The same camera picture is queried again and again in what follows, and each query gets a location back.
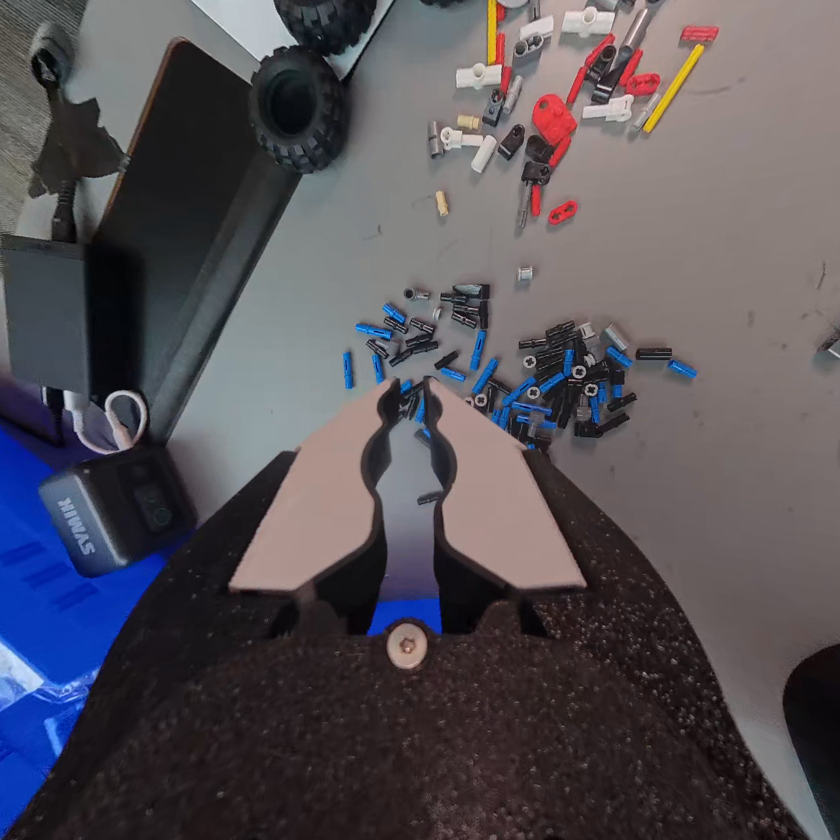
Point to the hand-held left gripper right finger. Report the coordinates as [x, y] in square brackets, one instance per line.
[499, 518]

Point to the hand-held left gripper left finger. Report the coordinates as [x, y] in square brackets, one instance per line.
[315, 512]

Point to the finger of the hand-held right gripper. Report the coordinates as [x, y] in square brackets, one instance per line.
[832, 346]

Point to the pile of blue black pins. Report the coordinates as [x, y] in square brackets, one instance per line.
[550, 382]

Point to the grey desk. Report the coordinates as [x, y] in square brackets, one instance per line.
[656, 512]

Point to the grey power bank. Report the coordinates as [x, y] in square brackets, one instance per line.
[105, 512]

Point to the blue plastic crate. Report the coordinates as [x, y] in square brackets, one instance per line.
[46, 590]

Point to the light grey axle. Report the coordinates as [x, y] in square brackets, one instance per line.
[648, 111]

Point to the small red two-hole beam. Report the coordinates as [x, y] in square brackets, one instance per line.
[562, 211]

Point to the long yellow axle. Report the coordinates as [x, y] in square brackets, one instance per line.
[674, 86]

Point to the grey short axle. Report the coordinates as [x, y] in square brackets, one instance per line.
[523, 208]

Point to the red short axle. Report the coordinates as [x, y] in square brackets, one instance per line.
[561, 151]
[536, 200]

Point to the red oval beam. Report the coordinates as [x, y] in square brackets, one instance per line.
[644, 82]

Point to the white cross connector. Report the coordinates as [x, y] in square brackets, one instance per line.
[589, 20]
[608, 108]
[478, 76]
[459, 138]

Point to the red ribbed connector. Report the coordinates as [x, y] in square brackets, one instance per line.
[699, 33]

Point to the dark grey adapter box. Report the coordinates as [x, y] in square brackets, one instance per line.
[43, 308]

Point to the clear plastic bag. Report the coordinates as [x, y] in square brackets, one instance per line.
[19, 682]

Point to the black panel with brown edge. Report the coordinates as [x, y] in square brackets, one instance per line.
[177, 197]

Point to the black long connector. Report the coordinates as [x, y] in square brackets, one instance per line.
[607, 73]

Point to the red cam piece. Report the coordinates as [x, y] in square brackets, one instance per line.
[554, 119]

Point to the dark grey tube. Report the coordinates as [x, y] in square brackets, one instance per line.
[634, 33]

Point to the black rounded object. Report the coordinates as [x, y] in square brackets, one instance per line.
[817, 722]

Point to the grey tube connector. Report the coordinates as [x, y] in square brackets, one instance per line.
[434, 139]

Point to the large black rubber tire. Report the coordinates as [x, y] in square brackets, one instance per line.
[298, 124]
[325, 23]

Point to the grey two-hole beam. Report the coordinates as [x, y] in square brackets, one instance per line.
[529, 47]

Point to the thin yellow axle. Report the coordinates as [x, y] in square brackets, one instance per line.
[492, 29]

